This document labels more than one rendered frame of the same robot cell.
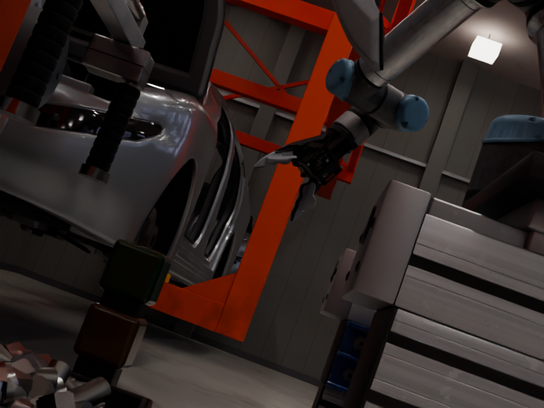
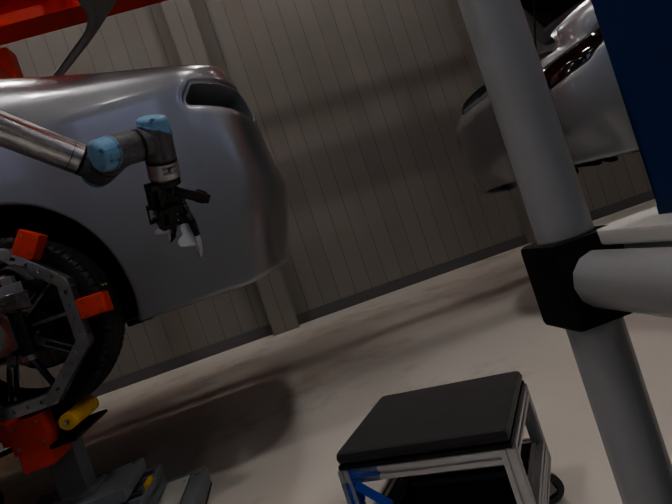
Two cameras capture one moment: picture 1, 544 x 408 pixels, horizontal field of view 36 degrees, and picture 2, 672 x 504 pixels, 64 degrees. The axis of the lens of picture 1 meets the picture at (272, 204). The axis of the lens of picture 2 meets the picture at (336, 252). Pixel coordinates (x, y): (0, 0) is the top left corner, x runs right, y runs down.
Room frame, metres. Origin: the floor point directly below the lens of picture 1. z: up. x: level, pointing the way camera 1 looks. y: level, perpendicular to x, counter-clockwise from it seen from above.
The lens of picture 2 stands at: (1.81, -1.48, 0.80)
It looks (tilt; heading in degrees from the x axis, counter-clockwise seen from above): 1 degrees down; 78
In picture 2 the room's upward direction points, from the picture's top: 19 degrees counter-clockwise
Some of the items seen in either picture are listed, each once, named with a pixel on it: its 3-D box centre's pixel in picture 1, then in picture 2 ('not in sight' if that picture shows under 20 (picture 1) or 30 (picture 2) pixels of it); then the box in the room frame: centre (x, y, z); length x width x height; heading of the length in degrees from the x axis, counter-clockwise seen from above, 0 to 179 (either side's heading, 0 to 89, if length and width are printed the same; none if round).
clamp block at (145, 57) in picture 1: (119, 61); (15, 302); (1.21, 0.29, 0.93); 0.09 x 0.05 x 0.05; 85
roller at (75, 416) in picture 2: not in sight; (80, 411); (1.18, 0.59, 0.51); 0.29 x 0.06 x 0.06; 85
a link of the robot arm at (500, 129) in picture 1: (523, 163); not in sight; (1.17, -0.32, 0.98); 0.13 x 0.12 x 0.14; 119
